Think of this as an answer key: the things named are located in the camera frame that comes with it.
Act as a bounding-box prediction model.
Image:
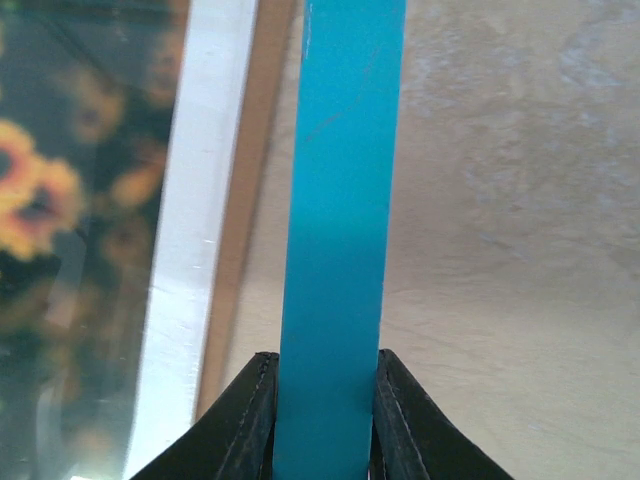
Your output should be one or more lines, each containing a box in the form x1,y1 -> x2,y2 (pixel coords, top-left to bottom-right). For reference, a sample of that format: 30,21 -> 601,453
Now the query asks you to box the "sunflower photo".
1,1 -> 189,479

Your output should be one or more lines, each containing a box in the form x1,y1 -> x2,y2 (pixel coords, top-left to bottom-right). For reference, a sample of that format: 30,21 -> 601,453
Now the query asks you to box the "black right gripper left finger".
133,352 -> 279,480

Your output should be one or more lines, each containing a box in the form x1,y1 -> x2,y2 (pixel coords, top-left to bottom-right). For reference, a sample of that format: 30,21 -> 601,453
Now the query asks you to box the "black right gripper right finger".
369,349 -> 513,480

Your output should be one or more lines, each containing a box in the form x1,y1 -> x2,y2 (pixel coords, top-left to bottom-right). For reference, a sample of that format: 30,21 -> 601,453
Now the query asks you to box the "brown fibreboard backing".
195,1 -> 298,418

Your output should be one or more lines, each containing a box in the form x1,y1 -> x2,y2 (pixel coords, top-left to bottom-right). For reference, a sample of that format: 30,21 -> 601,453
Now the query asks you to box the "teal picture frame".
272,1 -> 406,479

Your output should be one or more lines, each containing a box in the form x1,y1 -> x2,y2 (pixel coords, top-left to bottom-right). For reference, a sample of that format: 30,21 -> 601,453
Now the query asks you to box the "white mat board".
123,0 -> 258,479

